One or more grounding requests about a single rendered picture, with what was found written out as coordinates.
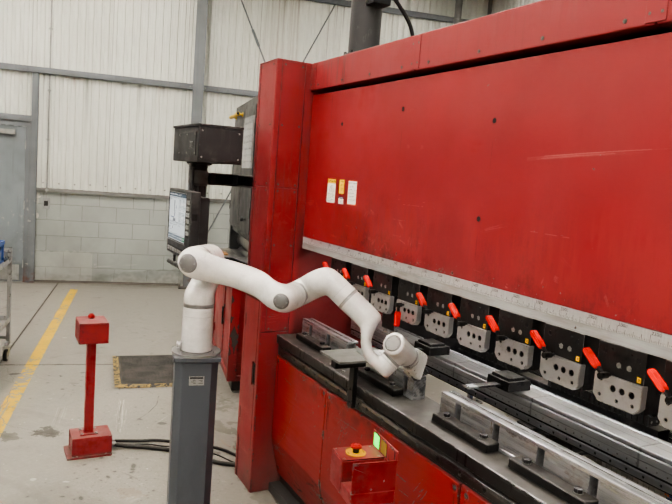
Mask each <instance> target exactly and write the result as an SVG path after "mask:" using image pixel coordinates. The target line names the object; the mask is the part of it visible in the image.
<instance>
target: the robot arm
mask: <svg viewBox="0 0 672 504"><path fill-rule="evenodd" d="M178 267H179V269H180V271H181V272H182V273H183V274H184V275H185V276H187V277H189V278H192V279H191V281H190V283H189V284H188V286H187V288H186V290H185V292H184V298H183V315H182V335H181V340H180V341H177V342H176V346H174V347H173V348H172V351H171V352H172V354H174V355H176V356H179V357H183V358H191V359H204V358H212V357H216V356H218V355H219V354H220V353H221V350H220V348H218V347H216V346H213V345H212V338H213V320H214V302H215V292H216V289H217V287H218V285H219V284H220V285H225V286H228V287H232V288H235V289H238V290H240V291H242V292H245V293H247V294H250V295H252V296H254V297H256V298H257V299H259V300H260V301H261V302H262V303H263V304H265V305H266V306H267V307H269V308H270V309H272V310H275V311H278V312H282V313H287V312H291V311H293V310H295V309H297V308H299V307H301V306H303V305H305V304H307V303H309V302H311V301H313V300H315V299H317V298H320V297H322V296H328V297H329V298H330V299H331V300H332V301H333V302H334V303H335V304H336V305H337V306H338V307H339V308H340V309H341V310H342V311H343V312H344V313H345V314H347V315H348V316H349V317H350V318H351V319H352V320H353V321H354V322H355V323H356V324H357V325H358V326H359V328H360V331H361V350H362V353H363V356H364V358H365V359H366V361H367V362H368V363H369V364H370V365H371V366H372V367H373V368H374V370H376V371H377V372H378V373H379V374H380V375H381V376H383V377H389V376H390V375H391V374H392V373H393V372H394V371H395V370H396V369H397V368H398V367H399V366H402V368H403V370H404V372H405V373H406V374H407V375H408V376H409V377H412V379H413V380H414V381H417V379H418V380H420V379H421V378H422V376H424V375H428V374H427V373H428V371H427V370H426V368H425V366H426V362H427V355H426V354H425V353H424V352H422V351H421V350H419V349H417V348H414V347H413V346H412V345H411V344H410V343H409V342H408V341H407V340H406V339H405V338H404V337H403V336H402V335H401V334H399V333H391V334H389V335H388V336H386V338H385V339H384V341H383V349H384V352H383V353H382V354H381V355H380V356H378V355H377V354H376V353H375V352H374V350H373V348H372V336H373V334H374V332H375V330H376V328H377V326H378V324H379V323H380V321H381V315H380V313H379V312H378V311H377V310H376V309H375V308H374V307H373V306H372V305H371V304H370V303H369V302H368V301H367V300H366V299H365V298H364V297H363V296H362V295H361V294H360V293H359V292H358V291H357V290H356V289H355V288H354V287H353V286H352V285H351V284H350V283H349V282H348V281H347V280H346V279H345V278H344V277H343V276H342V275H341V274H339V273H338V272H337V271H336V270H334V269H332V268H328V267H324V268H319V269H316V270H314V271H311V272H309V273H308V274H306V275H304V276H302V277H301V278H299V279H297V280H295V281H293V282H291V283H288V284H282V283H279V282H277V281H275V280H274V279H272V278H271V277H270V276H269V275H267V274H266V273H265V272H263V271H261V270H258V269H256V268H253V267H251V266H248V265H245V264H242V263H239V262H235V261H232V260H228V259H224V254H223V252H222V250H221V249H220V248H219V247H217V246H215V245H212V244H205V245H199V246H193V247H189V248H187V249H185V250H183V251H182V252H181V254H180V255H179V257H178Z"/></svg>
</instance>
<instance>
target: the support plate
mask: <svg viewBox="0 0 672 504"><path fill-rule="evenodd" d="M320 353H321V354H323V355H324V356H326V357H328V358H329V359H331V360H333V361H334V362H336V363H338V364H339V365H343V364H357V363H368V362H367V361H366V359H365V358H364V356H362V355H361V354H360V353H358V352H357V351H356V348H353V349H336V350H320Z"/></svg>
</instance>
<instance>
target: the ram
mask: <svg viewBox="0 0 672 504"><path fill-rule="evenodd" d="M328 179H336V188H335V201H334V203H330V202H327V188H328ZM340 179H341V180H345V183H344V194H339V183H340ZM349 180H353V181H357V194H356V206H354V205H347V194H348V181H349ZM338 197H343V204H338ZM303 237H306V238H310V239H314V240H317V241H321V242H325V243H329V244H332V245H336V246H340V247H344V248H347V249H351V250H355V251H358V252H362V253H366V254H370V255H373V256H377V257H381V258H384V259H388V260H392V261H396V262H399V263H403V264H407V265H411V266H414V267H418V268H422V269H425V270H429V271H433V272H437V273H440V274H444V275H448V276H452V277H455V278H459V279H463V280H466V281H470V282H474V283H478V284H481V285H485V286H489V287H493V288H496V289H500V290H504V291H507V292H511V293H515V294H519V295H522V296H526V297H530V298H533V299H537V300H541V301H545V302H548V303H552V304H556V305H560V306H563V307H567V308H571V309H574V310H578V311H582V312H586V313H589V314H593V315H597V316H601V317H604V318H608V319H612V320H615V321H619V322H623V323H627V324H630V325H634V326H638V327H642V328H645V329H649V330H653V331H656V332H660V333H664V334H668V335H671V336H672V32H670V33H664V34H658V35H653V36H647V37H641V38H636V39H630V40H624V41H619V42H613V43H607V44H602V45H596V46H590V47H585V48H579V49H573V50H568V51H562V52H556V53H551V54H545V55H539V56H534V57H528V58H522V59H517V60H511V61H505V62H500V63H494V64H488V65H483V66H477V67H471V68H466V69H460V70H454V71H449V72H443V73H437V74H432V75H426V76H420V77H415V78H409V79H403V80H398V81H392V82H386V83H381V84H375V85H369V86H364V87H358V88H352V89H347V90H341V91H335V92H330V93H324V94H318V95H313V103H312V118H311V132H310V146H309V160H308V174H307V188H306V202H305V216H304V230H303ZM302 248H304V249H307V250H310V251H313V252H317V253H320V254H323V255H326V256H330V257H333V258H336V259H340V260H343V261H346V262H349V263H353V264H356V265H359V266H362V267H366V268H369V269H372V270H375V271H379V272H382V273H385V274H389V275H392V276H395V277H398V278H402V279H405V280H408V281H411V282H415V283H418V284H421V285H425V286H428V287H431V288H434V289H438V290H441V291H444V292H447V293H451V294H454V295H457V296H461V297H464V298H467V299H470V300H474V301H477V302H480V303H483V304H487V305H490V306H493V307H496V308H500V309H503V310H506V311H510V312H513V313H516V314H519V315H523V316H526V317H529V318H532V319H536V320H539V321H542V322H546V323H549V324H552V325H555V326H559V327H562V328H565V329H568V330H572V331H575V332H578V333H581V334H585V335H588V336H591V337H595V338H598V339H601V340H604V341H608V342H611V343H614V344H617V345H621V346H624V347H627V348H631V349H634V350H637V351H640V352H644V353H647V354H650V355H653V356H657V357H660V358H663V359H667V360H670V361H672V349H670V348H667V347H663V346H660V345H656V344H653V343H650V342H646V341H643V340H639V339H636V338H632V337H629V336H625V335H622V334H618V333H615V332H611V331H608V330H604V329H601V328H597V327H594V326H590V325H587V324H584V323H580V322H577V321H573V320H570V319H566V318H563V317H559V316H556V315H552V314H549V313H545V312H542V311H538V310H535V309H531V308H528V307H524V306H521V305H518V304H514V303H511V302H507V301H504V300H500V299H497V298H493V297H490V296H486V295H483V294H479V293H476V292H472V291H469V290H465V289H462V288H458V287H455V286H452V285H448V284H445V283H441V282H438V281H434V280H431V279H427V278H424V277H420V276H417V275H413V274H410V273H406V272H403V271H399V270H396V269H393V268H389V267H386V266H382V265H379V264H375V263H372V262H368V261H365V260H361V259H358V258H354V257H351V256H347V255H344V254H340V253H337V252H333V251H330V250H327V249H323V248H320V247H316V246H313V245H309V244H306V243H302Z"/></svg>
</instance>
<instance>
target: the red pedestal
mask: <svg viewBox="0 0 672 504"><path fill-rule="evenodd" d="M75 337H76V339H77V341H78V343H79V345H83V344H86V371H85V399H84V427H81V428H71V429H69V445H66V446H64V452H65V456H66V460H67V461H71V460H79V459H87V458H95V457H103V456H111V455H112V434H111V431H110V429H109V427H108V425H100V426H93V424H94V397H95V370H96V344H105V343H109V322H108V321H107V319H106V318H105V317H104V316H95V315H94V314H93V313H90V314H89V315H88V316H76V323H75Z"/></svg>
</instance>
